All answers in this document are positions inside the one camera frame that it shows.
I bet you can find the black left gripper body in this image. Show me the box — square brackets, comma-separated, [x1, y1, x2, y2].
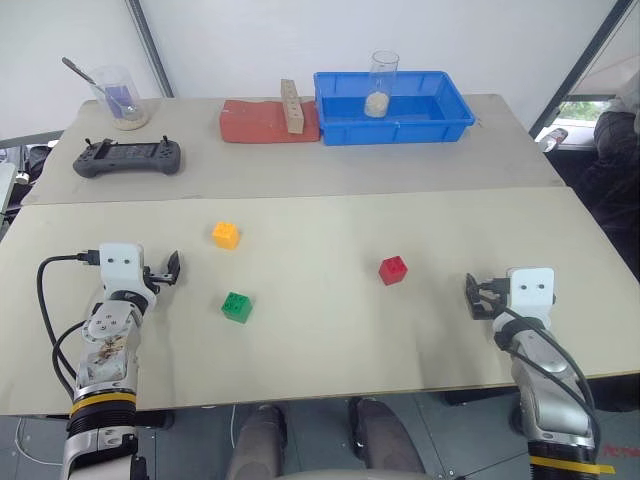
[142, 266, 171, 295]

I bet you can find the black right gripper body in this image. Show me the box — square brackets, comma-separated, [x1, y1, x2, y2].
[478, 276, 512, 316]

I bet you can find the yellow toy block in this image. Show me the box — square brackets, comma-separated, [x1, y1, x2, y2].
[211, 221, 241, 251]

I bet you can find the green toy block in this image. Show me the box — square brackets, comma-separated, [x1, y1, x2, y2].
[220, 291, 255, 325]

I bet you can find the red toy block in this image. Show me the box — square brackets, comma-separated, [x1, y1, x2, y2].
[377, 255, 409, 286]

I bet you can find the dark grey handheld controller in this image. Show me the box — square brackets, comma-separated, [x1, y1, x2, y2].
[72, 135, 183, 180]

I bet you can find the round cork coaster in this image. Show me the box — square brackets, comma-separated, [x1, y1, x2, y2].
[111, 112, 151, 132]

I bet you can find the dark rounded robot leg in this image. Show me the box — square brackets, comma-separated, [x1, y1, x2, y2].
[348, 397, 426, 480]
[227, 403, 289, 480]

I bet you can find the clear plastic bottle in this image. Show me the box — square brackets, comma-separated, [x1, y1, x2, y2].
[537, 127, 571, 151]

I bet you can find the person in dark clothes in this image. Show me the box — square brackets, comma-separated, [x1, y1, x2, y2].
[579, 87, 640, 281]

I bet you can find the clear beaker with blue label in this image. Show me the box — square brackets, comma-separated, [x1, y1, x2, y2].
[89, 64, 146, 125]

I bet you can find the blue plastic bin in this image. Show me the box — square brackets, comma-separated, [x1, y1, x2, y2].
[313, 70, 477, 147]

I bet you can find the wooden block with holes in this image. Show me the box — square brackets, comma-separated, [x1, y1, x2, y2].
[279, 78, 307, 135]

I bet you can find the metal spatula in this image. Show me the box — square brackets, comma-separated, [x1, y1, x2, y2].
[61, 56, 135, 112]

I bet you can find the clear beaker with beige powder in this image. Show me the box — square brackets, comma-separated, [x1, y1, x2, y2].
[363, 49, 400, 119]

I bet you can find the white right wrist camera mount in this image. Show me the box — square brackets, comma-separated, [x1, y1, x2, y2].
[504, 267, 557, 331]

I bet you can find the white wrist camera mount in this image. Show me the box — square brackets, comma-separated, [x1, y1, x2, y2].
[98, 242, 154, 315]
[504, 267, 557, 331]

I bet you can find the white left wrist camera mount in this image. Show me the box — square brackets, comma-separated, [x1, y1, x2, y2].
[98, 242, 154, 315]

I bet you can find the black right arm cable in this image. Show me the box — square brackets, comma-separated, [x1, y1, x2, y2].
[497, 307, 601, 464]

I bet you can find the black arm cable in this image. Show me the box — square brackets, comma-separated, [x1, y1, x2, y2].
[37, 248, 101, 401]
[497, 307, 601, 464]

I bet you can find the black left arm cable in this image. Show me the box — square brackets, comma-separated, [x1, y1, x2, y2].
[37, 248, 101, 401]

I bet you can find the white floor cable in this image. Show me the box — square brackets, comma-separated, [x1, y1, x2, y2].
[12, 417, 69, 464]

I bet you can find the dark slanted frame pole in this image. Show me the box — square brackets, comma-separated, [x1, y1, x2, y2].
[528, 0, 635, 136]
[123, 0, 176, 99]

